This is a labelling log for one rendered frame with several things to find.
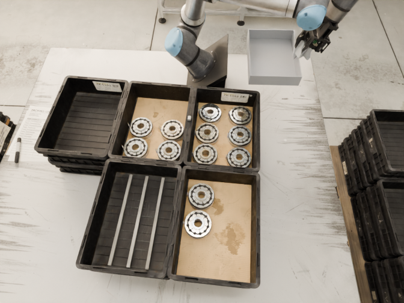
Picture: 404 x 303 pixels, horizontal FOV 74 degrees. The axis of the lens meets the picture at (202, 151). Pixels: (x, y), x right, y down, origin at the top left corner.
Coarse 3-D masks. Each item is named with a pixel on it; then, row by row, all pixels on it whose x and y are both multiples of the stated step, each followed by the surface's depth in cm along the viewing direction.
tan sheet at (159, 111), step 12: (144, 108) 128; (156, 108) 128; (168, 108) 128; (180, 108) 128; (132, 120) 125; (156, 120) 125; (180, 120) 125; (156, 132) 122; (156, 144) 119; (180, 144) 119; (156, 156) 116
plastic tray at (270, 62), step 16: (256, 32) 117; (272, 32) 117; (288, 32) 116; (256, 48) 117; (272, 48) 117; (288, 48) 117; (256, 64) 113; (272, 64) 112; (288, 64) 112; (256, 80) 106; (272, 80) 105; (288, 80) 105
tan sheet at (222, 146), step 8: (200, 104) 129; (216, 104) 129; (224, 112) 127; (224, 120) 125; (224, 128) 123; (248, 128) 123; (224, 136) 121; (240, 136) 121; (216, 144) 119; (224, 144) 119; (224, 152) 117; (192, 160) 115; (224, 160) 116
